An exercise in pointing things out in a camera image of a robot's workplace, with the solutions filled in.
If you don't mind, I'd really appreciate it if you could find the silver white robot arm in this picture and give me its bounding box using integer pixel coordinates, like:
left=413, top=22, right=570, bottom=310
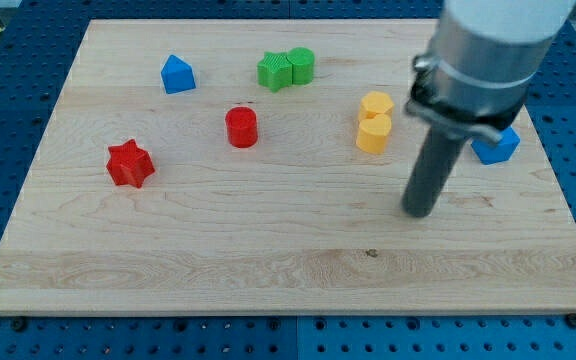
left=405, top=0, right=575, bottom=144

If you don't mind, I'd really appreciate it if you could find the light wooden board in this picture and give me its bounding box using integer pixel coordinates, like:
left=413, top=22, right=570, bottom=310
left=0, top=20, right=576, bottom=317

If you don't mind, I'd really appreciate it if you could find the red cylinder block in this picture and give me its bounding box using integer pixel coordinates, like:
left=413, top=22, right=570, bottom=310
left=225, top=107, right=258, bottom=148

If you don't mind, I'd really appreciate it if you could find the yellow heart block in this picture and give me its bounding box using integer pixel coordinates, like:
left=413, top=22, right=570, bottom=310
left=355, top=114, right=392, bottom=154

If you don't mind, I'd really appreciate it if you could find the green star block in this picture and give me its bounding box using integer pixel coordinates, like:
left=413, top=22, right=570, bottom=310
left=257, top=52, right=293, bottom=93

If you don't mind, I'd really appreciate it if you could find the yellow hexagon block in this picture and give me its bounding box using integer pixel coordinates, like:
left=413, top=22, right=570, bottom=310
left=357, top=91, right=394, bottom=122

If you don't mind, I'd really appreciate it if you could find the green cylinder block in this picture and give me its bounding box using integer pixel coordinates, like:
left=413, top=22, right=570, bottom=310
left=287, top=47, right=315, bottom=85

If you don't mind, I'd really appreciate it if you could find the blue house-shaped block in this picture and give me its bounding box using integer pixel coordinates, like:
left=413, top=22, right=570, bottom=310
left=160, top=55, right=196, bottom=94

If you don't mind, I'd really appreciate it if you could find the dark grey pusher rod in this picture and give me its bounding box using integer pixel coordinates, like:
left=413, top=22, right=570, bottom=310
left=401, top=127, right=466, bottom=218

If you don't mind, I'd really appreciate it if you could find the red star block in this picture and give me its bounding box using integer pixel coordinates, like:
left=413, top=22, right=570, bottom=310
left=106, top=139, right=155, bottom=188

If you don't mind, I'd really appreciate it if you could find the blue cube block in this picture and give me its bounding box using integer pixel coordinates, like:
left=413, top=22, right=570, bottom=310
left=471, top=127, right=521, bottom=165

